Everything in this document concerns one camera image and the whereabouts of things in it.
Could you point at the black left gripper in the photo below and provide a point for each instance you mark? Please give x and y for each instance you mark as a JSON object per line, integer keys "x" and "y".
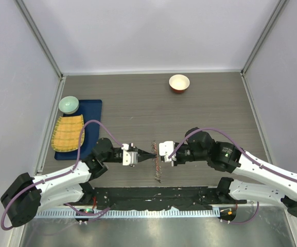
{"x": 143, "y": 155}

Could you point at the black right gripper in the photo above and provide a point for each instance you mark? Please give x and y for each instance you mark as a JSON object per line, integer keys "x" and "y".
{"x": 178, "y": 161}

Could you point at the red plastic handle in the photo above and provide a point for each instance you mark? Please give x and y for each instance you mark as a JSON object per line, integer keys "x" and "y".
{"x": 158, "y": 168}

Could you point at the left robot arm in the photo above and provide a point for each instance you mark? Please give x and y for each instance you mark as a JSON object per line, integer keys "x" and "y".
{"x": 28, "y": 195}

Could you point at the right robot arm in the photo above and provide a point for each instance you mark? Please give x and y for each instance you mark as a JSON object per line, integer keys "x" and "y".
{"x": 274, "y": 185}

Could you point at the blue tray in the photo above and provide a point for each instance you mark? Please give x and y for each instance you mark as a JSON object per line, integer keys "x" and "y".
{"x": 91, "y": 110}

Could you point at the red white bowl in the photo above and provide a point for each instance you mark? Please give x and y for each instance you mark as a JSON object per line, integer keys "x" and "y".
{"x": 179, "y": 83}

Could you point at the yellow woven plate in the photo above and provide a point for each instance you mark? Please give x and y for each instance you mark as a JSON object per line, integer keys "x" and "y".
{"x": 67, "y": 135}

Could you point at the pale green bowl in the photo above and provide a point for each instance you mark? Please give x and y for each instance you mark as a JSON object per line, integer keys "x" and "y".
{"x": 68, "y": 105}

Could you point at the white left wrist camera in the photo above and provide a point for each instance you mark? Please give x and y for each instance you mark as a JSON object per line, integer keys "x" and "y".
{"x": 129, "y": 155}

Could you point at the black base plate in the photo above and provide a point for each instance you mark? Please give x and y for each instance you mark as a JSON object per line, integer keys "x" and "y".
{"x": 154, "y": 198}

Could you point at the white slotted cable duct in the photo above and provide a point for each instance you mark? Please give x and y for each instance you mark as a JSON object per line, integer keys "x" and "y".
{"x": 63, "y": 213}

